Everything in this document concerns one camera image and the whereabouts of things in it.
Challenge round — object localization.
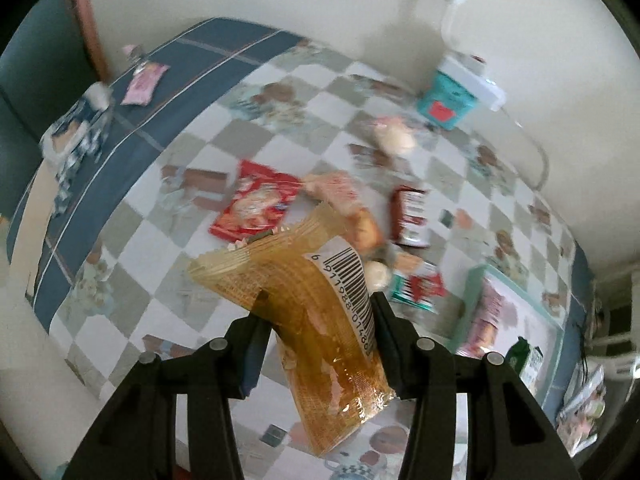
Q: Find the blue white patterned bag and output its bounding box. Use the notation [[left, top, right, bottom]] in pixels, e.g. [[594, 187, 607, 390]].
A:
[[40, 82, 114, 216]]

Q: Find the red blue snack packet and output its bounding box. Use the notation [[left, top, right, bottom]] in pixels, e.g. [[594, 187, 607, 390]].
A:
[[208, 159, 303, 242]]

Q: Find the green white biscuit packet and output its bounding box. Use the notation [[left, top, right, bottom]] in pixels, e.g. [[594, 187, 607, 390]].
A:
[[506, 336, 544, 396]]

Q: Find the teal toy box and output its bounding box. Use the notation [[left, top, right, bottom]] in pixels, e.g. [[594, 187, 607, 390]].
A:
[[416, 72, 477, 130]]

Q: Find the white teal-rimmed tray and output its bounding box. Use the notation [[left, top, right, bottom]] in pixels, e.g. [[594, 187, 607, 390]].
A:
[[447, 264, 564, 404]]

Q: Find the round white bun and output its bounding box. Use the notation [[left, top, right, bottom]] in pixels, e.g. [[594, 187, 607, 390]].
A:
[[363, 260, 392, 294]]

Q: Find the checkered tablecloth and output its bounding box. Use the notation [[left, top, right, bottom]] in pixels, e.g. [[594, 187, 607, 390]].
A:
[[34, 18, 577, 479]]

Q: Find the red milk biscuit packet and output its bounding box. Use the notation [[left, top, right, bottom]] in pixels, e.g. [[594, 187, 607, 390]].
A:
[[390, 185, 430, 249]]

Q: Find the pink wrapper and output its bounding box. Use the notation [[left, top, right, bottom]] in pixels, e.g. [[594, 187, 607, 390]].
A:
[[122, 62, 170, 106]]

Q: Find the orange cake packet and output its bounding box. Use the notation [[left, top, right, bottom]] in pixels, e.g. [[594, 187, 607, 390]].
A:
[[303, 170, 385, 260]]

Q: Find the yellow transparent snack packet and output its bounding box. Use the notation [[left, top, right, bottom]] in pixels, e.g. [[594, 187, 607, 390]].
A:
[[189, 204, 394, 456]]

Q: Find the white power cable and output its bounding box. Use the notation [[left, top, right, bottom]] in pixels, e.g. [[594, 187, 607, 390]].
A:
[[439, 0, 551, 191]]

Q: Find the green white cracker packet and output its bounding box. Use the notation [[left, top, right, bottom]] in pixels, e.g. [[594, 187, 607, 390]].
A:
[[390, 260, 447, 311]]

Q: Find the white power strip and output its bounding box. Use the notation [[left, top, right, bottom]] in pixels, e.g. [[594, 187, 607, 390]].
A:
[[437, 52, 506, 112]]

